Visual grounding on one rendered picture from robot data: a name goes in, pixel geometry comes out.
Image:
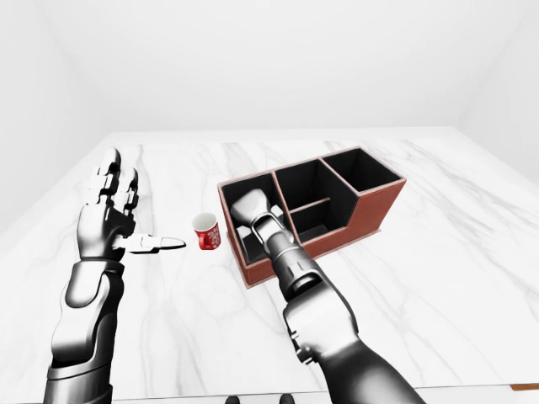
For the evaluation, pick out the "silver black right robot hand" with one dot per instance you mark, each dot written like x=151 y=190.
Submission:
x=249 y=205

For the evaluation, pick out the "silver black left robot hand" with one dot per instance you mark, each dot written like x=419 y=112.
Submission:
x=94 y=229

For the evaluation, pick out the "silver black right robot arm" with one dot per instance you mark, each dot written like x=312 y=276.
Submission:
x=324 y=328

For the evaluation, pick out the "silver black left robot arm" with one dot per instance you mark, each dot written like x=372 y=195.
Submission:
x=84 y=320

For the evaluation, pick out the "red-brown desk caddy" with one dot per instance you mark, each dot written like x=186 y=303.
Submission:
x=362 y=210

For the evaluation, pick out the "red patterned mug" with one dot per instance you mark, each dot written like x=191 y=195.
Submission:
x=209 y=236

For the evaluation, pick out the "small dark rounded shape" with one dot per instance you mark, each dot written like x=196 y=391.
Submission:
x=287 y=399
x=233 y=400

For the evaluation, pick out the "thin brown strip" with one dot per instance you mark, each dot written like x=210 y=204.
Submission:
x=525 y=389

